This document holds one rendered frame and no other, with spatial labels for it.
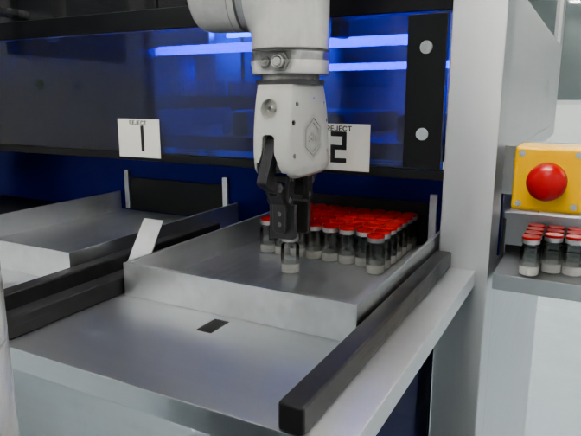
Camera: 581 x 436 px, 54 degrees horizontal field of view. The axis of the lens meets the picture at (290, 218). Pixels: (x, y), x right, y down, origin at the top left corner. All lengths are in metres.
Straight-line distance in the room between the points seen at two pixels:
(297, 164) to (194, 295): 0.17
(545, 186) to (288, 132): 0.27
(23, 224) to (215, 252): 0.34
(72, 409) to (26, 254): 0.56
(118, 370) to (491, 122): 0.47
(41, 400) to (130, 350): 0.81
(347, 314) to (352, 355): 0.07
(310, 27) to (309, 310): 0.29
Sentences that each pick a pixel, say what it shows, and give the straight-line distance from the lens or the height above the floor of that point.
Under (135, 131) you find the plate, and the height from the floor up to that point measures 1.03.
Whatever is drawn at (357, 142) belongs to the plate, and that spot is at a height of 1.03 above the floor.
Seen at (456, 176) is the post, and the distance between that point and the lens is 0.70.
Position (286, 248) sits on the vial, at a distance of 0.65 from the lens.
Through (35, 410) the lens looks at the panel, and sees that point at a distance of 1.32.
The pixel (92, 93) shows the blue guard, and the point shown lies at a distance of 0.99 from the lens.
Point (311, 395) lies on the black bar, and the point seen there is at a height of 0.90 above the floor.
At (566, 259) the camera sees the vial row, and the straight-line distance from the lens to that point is 0.73.
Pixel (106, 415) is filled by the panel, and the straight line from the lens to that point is 1.16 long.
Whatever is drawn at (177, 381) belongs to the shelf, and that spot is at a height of 0.88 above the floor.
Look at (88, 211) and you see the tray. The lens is 1.03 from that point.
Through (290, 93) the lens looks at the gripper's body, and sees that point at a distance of 0.59.
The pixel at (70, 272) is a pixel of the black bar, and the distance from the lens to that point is 0.65.
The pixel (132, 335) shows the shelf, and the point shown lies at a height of 0.88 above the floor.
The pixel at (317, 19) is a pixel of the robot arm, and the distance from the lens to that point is 0.61.
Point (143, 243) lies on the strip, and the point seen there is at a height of 0.91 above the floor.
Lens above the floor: 1.08
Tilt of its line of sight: 12 degrees down
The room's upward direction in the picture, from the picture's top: straight up
